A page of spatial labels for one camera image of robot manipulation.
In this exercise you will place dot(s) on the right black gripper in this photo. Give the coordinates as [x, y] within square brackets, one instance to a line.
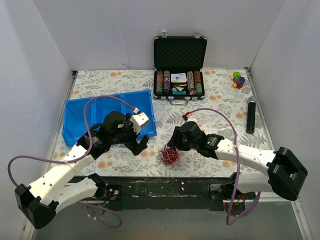
[175, 138]

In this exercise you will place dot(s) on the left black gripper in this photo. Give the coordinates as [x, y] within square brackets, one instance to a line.
[133, 139]

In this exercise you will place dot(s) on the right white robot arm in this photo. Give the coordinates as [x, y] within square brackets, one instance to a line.
[278, 172]

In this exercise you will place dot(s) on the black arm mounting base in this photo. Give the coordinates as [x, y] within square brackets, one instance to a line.
[162, 193]

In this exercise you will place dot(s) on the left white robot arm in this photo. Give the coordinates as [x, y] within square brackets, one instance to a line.
[42, 199]

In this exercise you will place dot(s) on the floral table mat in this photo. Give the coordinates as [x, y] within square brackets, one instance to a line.
[219, 95]

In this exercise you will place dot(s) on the playing card deck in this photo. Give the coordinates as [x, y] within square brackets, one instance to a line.
[178, 77]

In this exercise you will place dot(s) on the blue plastic divided bin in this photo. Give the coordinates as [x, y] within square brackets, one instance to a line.
[73, 121]

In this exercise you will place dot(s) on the black handheld microphone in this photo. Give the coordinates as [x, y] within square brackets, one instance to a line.
[251, 115]

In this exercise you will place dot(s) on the black poker chip case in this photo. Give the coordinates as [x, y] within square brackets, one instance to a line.
[174, 55]

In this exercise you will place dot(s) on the colourful toy block train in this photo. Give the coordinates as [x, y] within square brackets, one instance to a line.
[238, 80]

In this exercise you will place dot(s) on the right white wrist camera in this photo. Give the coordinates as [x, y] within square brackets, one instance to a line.
[189, 118]

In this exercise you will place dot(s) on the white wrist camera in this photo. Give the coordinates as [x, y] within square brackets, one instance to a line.
[189, 118]
[139, 121]

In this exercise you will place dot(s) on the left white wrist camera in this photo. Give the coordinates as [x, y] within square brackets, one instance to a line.
[139, 121]

